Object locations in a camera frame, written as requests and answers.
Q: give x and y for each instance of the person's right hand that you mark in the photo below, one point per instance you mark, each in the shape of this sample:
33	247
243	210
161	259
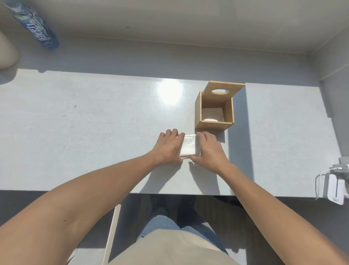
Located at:
211	155

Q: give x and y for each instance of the person's left hand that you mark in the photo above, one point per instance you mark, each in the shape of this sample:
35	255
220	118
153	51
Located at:
166	148

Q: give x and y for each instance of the person's left middle finger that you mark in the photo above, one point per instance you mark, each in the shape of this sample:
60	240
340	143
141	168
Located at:
174	132

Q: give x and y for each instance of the person's left thumb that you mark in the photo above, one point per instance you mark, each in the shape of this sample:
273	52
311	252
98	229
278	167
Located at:
181	160

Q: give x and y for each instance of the person's right thumb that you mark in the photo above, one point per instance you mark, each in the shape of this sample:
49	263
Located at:
195	159

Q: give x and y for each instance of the person's left little finger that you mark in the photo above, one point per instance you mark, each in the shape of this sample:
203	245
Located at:
162	135

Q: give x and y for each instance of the clear pack of white tissues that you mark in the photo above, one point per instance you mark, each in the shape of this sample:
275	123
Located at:
190	146

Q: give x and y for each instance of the person's left forearm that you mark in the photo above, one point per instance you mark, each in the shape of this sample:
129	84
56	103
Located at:
81	207

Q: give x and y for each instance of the person's right forearm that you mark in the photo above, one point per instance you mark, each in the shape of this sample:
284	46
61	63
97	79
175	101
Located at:
275	215

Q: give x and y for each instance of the open wooden tissue box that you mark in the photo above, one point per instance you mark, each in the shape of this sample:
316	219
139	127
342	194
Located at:
211	126

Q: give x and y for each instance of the blue jeans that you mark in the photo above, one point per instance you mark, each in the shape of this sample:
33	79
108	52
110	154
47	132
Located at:
163	225

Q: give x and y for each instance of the beige shirt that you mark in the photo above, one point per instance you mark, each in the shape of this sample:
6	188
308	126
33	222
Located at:
174	249

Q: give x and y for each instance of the white power adapter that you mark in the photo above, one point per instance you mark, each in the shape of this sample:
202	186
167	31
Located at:
336	189

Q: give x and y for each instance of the white charger plug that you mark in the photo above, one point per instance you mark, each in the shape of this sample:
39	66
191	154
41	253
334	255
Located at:
342	166

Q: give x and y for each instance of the blue plastic water bottle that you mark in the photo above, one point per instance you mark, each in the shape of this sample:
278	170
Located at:
34	26

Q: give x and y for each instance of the beige rounded object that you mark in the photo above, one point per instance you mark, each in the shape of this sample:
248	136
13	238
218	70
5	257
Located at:
7	51

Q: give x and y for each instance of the light wooden chair frame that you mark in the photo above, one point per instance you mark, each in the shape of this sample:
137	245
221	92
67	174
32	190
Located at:
111	234

